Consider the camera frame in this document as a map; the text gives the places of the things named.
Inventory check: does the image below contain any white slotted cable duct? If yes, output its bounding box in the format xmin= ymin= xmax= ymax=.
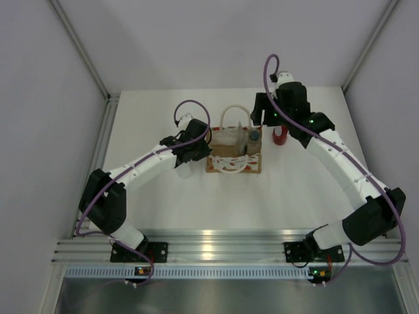
xmin=65 ymin=266 xmax=318 ymax=279

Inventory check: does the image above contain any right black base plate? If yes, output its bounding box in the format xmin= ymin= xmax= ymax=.
xmin=283 ymin=241 xmax=345 ymax=264

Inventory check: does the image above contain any red bottle with red cap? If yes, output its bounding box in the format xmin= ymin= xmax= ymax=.
xmin=272 ymin=126 xmax=288 ymax=146

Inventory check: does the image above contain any right aluminium frame post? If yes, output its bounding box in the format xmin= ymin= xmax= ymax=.
xmin=341 ymin=0 xmax=401 ymax=94

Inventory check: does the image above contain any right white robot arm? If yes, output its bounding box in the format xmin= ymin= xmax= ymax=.
xmin=251 ymin=82 xmax=406 ymax=260

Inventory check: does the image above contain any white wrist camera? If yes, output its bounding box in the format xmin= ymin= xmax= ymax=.
xmin=180 ymin=113 xmax=193 ymax=120
xmin=276 ymin=71 xmax=295 ymax=86

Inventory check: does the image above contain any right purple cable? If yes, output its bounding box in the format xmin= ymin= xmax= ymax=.
xmin=263 ymin=54 xmax=407 ymax=285

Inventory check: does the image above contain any aluminium frame post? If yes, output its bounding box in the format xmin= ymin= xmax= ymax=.
xmin=47 ymin=0 xmax=110 ymax=100
xmin=341 ymin=0 xmax=401 ymax=94

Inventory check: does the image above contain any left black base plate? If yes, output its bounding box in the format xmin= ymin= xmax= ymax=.
xmin=110 ymin=242 xmax=169 ymax=263

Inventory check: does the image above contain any translucent bottle with black cap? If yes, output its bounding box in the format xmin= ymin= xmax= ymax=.
xmin=176 ymin=162 xmax=192 ymax=179

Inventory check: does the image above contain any small jar with grey lid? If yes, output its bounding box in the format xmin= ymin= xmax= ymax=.
xmin=249 ymin=130 xmax=261 ymax=142

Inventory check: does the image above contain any purple cable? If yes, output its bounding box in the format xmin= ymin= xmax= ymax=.
xmin=263 ymin=54 xmax=407 ymax=285
xmin=75 ymin=99 xmax=212 ymax=287

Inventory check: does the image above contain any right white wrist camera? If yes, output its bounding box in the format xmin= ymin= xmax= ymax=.
xmin=276 ymin=71 xmax=295 ymax=86

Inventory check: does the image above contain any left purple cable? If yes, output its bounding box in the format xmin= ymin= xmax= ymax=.
xmin=75 ymin=99 xmax=212 ymax=287

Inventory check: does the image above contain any canvas bag with strawberry print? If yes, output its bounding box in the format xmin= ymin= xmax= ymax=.
xmin=206 ymin=105 xmax=263 ymax=175

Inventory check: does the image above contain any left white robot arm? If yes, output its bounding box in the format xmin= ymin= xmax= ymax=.
xmin=79 ymin=118 xmax=211 ymax=262

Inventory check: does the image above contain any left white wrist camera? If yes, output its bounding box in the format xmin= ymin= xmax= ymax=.
xmin=180 ymin=113 xmax=193 ymax=120

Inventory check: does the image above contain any clear plastic sachet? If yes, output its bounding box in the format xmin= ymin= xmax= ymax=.
xmin=236 ymin=123 xmax=248 ymax=156

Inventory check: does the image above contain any left aluminium frame post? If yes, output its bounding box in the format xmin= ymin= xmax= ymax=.
xmin=47 ymin=0 xmax=110 ymax=100

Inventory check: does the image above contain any aluminium mounting rail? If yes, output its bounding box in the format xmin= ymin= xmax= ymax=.
xmin=52 ymin=228 xmax=409 ymax=264

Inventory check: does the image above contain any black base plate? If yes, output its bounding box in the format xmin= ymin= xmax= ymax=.
xmin=110 ymin=242 xmax=169 ymax=263
xmin=283 ymin=241 xmax=345 ymax=264

